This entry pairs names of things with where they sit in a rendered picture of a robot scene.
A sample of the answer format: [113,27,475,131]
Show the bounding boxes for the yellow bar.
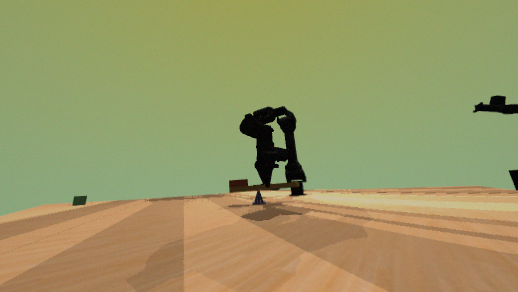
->
[229,179,300,193]

